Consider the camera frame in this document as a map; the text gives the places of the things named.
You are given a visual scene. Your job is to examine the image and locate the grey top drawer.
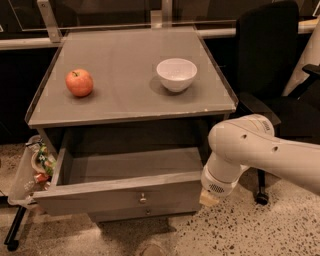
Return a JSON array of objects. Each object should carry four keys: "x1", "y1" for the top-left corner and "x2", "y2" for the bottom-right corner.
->
[{"x1": 34, "y1": 147, "x2": 202, "y2": 215}]

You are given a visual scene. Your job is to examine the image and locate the grey drawer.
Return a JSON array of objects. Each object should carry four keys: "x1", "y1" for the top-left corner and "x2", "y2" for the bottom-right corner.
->
[
  {"x1": 88, "y1": 205, "x2": 199, "y2": 222},
  {"x1": 34, "y1": 147, "x2": 202, "y2": 215}
]

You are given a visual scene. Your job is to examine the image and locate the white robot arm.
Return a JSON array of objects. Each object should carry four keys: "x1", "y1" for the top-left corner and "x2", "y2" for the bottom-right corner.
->
[{"x1": 201, "y1": 26, "x2": 320, "y2": 198}]

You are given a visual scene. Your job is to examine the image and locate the grey middle drawer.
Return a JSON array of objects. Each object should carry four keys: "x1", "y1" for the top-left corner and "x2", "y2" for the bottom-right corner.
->
[{"x1": 88, "y1": 205, "x2": 199, "y2": 222}]

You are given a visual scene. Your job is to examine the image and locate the grey drawer cabinet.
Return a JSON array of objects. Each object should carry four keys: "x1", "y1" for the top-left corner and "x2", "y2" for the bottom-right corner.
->
[{"x1": 26, "y1": 27, "x2": 237, "y2": 152}]

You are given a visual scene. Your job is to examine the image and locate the white ceramic bowl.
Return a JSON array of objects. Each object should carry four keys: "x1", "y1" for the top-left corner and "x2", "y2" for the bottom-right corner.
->
[{"x1": 156, "y1": 58, "x2": 198, "y2": 92}]

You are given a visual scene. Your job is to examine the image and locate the black office chair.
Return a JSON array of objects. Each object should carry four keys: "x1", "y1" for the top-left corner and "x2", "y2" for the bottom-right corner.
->
[{"x1": 224, "y1": 0, "x2": 320, "y2": 194}]

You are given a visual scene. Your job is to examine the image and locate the red apple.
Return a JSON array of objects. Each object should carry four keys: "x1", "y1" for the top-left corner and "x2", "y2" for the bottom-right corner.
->
[{"x1": 65, "y1": 69, "x2": 93, "y2": 97}]

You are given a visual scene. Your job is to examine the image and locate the clear plastic snack bin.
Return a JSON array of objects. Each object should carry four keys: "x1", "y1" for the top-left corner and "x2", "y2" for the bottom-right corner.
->
[{"x1": 8, "y1": 135, "x2": 56, "y2": 209}]

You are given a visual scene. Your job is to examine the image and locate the black cart leg with wheel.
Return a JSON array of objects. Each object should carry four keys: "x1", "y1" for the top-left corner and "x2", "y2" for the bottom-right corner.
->
[{"x1": 4, "y1": 206, "x2": 26, "y2": 251}]

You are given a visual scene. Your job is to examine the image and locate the metal rail with brackets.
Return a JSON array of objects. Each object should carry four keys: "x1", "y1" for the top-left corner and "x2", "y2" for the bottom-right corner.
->
[{"x1": 0, "y1": 0, "x2": 320, "y2": 52}]

